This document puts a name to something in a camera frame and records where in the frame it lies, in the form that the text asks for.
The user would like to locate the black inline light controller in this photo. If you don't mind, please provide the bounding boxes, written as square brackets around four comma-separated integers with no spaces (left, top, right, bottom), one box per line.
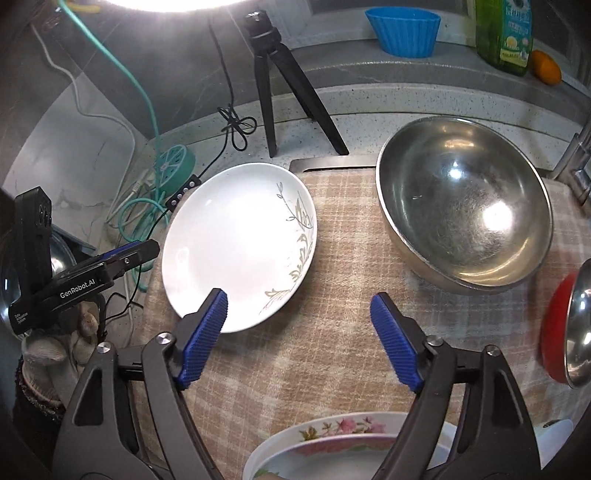
[165,174,201,212]

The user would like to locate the chrome kitchen faucet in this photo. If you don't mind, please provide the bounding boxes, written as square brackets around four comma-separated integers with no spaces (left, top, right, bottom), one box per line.
[549,134,590,217]

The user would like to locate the large stainless steel bowl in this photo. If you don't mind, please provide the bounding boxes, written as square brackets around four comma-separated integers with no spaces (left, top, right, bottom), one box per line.
[376,116,554,295]

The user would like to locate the white cable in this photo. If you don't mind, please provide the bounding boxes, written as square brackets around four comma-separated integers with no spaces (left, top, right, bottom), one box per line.
[29,22,139,222]

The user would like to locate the large white bowl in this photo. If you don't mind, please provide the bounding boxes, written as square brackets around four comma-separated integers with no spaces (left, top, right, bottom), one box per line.
[534,419,574,468]

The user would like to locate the black tripod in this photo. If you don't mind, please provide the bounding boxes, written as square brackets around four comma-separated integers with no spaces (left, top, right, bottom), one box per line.
[242,11,351,158]

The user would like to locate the large floral deep plate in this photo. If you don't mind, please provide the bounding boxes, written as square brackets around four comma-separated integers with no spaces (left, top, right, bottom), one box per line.
[276,411,459,467]

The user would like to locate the small floral plate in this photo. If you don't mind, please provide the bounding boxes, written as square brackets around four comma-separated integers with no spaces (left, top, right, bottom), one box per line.
[242,434,397,480]

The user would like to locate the ring light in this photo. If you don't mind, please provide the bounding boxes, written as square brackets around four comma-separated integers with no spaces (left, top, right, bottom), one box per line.
[106,0,245,13]

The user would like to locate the checkered tablecloth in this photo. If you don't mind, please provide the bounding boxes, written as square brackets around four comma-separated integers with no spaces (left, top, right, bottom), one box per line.
[131,165,591,480]

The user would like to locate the teal cable reel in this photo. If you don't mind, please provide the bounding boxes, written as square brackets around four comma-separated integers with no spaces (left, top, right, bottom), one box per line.
[154,145,197,198]

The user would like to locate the orange fruit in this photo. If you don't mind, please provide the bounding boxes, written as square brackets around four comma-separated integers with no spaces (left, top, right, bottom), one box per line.
[528,50,562,86]

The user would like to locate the red steel-lined bowl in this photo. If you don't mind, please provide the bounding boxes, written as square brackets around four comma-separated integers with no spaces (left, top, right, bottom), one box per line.
[540,259,590,389]

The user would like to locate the black cable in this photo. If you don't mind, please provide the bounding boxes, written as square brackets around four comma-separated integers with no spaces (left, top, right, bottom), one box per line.
[98,13,259,333]

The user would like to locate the left gloved hand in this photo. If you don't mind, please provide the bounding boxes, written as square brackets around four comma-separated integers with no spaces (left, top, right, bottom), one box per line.
[21,301,100,408]

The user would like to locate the blue silicone cup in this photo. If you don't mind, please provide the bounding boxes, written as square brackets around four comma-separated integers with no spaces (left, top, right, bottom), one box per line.
[365,7,441,58]

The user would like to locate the white leaf pattern plate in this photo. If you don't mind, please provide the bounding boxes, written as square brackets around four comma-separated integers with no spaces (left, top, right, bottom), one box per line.
[161,163,318,334]

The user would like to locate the teal cable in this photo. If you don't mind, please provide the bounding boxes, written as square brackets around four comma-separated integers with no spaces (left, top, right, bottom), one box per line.
[57,0,195,292]

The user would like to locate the green dish soap bottle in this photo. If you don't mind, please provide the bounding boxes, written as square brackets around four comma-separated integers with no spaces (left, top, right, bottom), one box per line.
[475,0,533,76]

